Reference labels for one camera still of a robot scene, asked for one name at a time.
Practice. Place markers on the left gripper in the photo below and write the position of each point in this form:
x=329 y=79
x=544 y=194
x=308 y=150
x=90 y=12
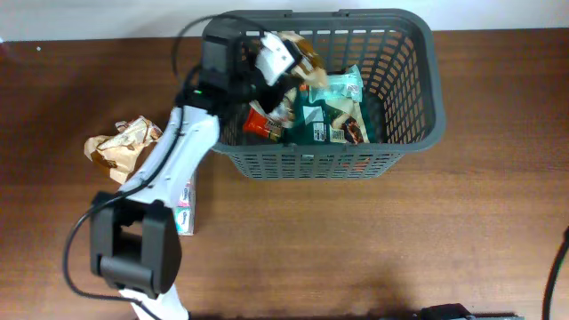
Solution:
x=277 y=92

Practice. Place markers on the brown bread bag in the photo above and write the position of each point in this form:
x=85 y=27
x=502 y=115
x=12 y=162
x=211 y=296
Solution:
x=310 y=71
x=117 y=155

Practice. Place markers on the orange spaghetti packet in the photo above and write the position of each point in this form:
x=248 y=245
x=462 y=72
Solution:
x=260 y=125

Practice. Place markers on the green snack bag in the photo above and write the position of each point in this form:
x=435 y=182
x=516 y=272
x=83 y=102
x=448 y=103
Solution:
x=342 y=121

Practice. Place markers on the pale green wipes packet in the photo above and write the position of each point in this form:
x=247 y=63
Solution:
x=348 y=85

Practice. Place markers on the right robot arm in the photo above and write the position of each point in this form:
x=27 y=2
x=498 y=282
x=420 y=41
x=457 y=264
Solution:
x=457 y=311

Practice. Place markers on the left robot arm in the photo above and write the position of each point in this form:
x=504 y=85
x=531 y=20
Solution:
x=134 y=244

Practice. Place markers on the grey plastic basket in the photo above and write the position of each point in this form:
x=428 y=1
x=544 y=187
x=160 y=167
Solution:
x=402 y=100

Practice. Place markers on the Kleenex tissue multipack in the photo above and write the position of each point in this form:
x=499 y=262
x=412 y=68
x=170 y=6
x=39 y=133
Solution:
x=184 y=214

